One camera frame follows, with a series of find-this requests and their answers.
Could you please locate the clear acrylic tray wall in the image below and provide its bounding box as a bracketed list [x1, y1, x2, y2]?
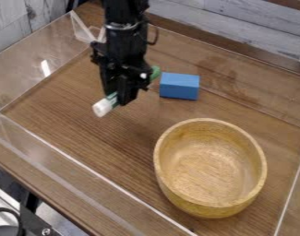
[0, 18, 300, 236]

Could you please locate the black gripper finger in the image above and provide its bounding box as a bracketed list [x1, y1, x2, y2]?
[118, 75, 138, 106]
[99, 64, 119, 96]

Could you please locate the brown wooden bowl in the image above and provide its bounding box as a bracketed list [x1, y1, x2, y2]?
[153, 118, 268, 218]

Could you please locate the green white marker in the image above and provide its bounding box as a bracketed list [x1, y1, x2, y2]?
[93, 65, 161, 117]

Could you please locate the black cable lower left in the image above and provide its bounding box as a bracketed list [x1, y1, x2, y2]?
[0, 207, 26, 236]

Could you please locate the black metal table frame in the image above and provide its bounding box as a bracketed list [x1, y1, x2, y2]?
[0, 169, 82, 236]

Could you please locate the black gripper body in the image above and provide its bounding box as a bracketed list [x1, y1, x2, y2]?
[89, 21, 154, 93]

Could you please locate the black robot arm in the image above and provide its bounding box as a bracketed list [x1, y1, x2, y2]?
[90, 0, 153, 106]

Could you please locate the blue block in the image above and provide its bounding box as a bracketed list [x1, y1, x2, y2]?
[160, 72, 200, 100]

